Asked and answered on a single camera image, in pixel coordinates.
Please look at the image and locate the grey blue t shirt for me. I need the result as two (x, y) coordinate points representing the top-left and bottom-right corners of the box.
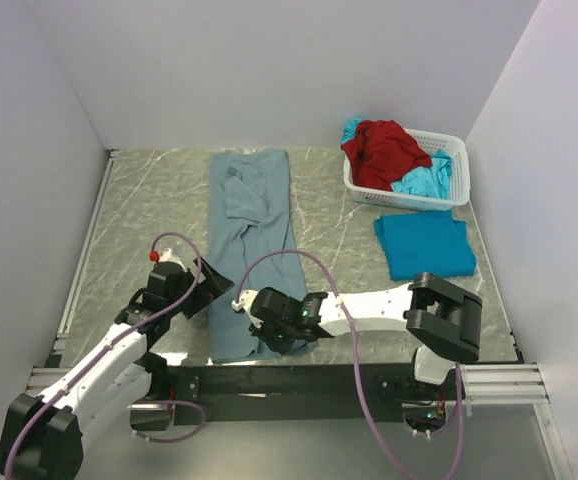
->
(206, 149), (297, 364)

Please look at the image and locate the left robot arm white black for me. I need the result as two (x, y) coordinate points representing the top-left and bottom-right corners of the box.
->
(0, 252), (234, 479)

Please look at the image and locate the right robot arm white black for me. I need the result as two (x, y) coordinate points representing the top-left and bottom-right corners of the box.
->
(232, 273), (483, 385)

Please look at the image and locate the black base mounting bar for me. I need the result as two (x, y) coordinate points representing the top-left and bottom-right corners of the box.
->
(140, 363), (457, 422)

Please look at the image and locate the folded teal t shirt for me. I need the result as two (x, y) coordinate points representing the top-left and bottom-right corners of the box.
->
(373, 210), (477, 281)

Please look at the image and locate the red t shirt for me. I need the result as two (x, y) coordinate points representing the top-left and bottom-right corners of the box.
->
(341, 120), (432, 191)

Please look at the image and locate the light turquoise t shirt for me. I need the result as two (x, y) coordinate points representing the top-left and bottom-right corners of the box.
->
(341, 117), (452, 199)

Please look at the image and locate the white plastic laundry basket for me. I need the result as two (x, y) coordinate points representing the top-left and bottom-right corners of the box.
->
(343, 128), (470, 211)

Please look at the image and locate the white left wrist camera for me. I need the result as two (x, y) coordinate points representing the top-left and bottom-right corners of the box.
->
(149, 248), (187, 276)

